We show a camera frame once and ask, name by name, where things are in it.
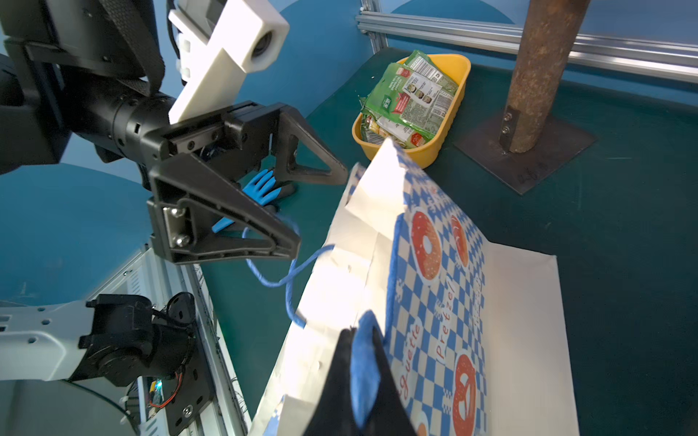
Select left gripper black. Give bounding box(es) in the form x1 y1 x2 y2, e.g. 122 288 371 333
65 81 348 265

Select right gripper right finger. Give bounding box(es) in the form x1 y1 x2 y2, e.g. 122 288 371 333
370 329 416 436

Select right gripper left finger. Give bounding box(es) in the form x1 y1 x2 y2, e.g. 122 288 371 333
304 329 360 436

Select blue checkered pretzel paper bag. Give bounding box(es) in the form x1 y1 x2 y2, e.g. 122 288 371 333
251 141 579 435

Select green condiment packet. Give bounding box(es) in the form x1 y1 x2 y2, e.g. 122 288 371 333
360 50 458 149

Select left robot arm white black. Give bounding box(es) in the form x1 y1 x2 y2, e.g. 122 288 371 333
1 1 347 435

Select blue black work glove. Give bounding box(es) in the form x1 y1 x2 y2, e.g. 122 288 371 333
212 169 297 236

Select pink cherry blossom tree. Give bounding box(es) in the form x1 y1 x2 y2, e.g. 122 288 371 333
457 0 595 195

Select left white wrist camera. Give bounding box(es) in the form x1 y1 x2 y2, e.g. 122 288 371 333
168 1 290 125

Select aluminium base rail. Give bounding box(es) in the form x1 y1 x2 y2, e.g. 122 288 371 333
89 248 250 435

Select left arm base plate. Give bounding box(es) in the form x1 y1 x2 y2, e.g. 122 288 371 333
147 350 214 435

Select aluminium back frame bar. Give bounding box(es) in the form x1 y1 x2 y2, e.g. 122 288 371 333
356 11 697 84

